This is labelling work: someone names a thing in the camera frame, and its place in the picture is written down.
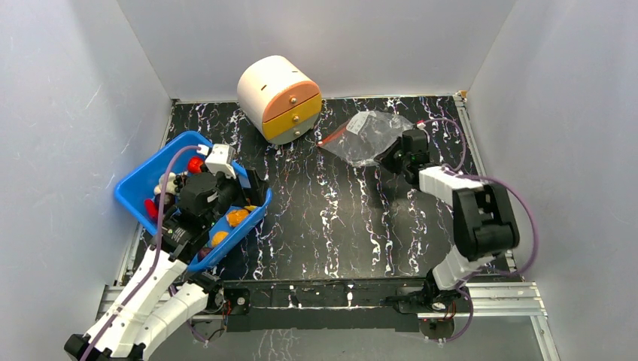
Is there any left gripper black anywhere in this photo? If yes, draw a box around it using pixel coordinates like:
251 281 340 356
204 167 269 228

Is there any orange tangerine toy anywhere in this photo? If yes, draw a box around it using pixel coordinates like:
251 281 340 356
226 208 251 228

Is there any dark purple plum toy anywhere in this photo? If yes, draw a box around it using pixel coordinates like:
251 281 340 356
153 193 176 210

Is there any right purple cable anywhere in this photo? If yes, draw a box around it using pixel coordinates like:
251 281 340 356
424 117 540 344

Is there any blue plastic bin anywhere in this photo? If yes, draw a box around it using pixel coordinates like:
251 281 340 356
114 131 272 272

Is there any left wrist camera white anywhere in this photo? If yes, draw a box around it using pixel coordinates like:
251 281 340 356
205 144 236 179

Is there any clear zip top bag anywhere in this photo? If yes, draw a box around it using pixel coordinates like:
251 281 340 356
317 111 414 168

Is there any purple cable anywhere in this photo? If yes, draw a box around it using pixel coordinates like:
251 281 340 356
424 117 540 344
79 144 211 361

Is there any purple mangosteen toy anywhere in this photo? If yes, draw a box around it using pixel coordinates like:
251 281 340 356
197 247 212 262

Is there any red orange pepper toy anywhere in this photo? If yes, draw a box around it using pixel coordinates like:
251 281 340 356
187 156 205 174

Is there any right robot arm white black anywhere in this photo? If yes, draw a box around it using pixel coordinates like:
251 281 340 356
375 129 520 311

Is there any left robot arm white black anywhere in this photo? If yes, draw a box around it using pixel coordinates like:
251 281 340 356
64 168 272 360

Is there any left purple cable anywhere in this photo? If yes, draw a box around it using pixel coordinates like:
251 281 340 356
79 144 211 361

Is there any crumpled orange food toy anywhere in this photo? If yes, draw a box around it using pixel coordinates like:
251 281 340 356
211 231 229 248

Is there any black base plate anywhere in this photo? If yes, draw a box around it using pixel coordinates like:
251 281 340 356
222 278 463 335

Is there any white garlic toy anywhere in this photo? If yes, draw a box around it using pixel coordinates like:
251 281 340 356
153 172 179 196

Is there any round white drawer cabinet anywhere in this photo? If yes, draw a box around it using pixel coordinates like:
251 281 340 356
237 55 323 145

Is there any red chili toy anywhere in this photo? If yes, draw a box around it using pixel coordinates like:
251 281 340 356
144 199 159 221

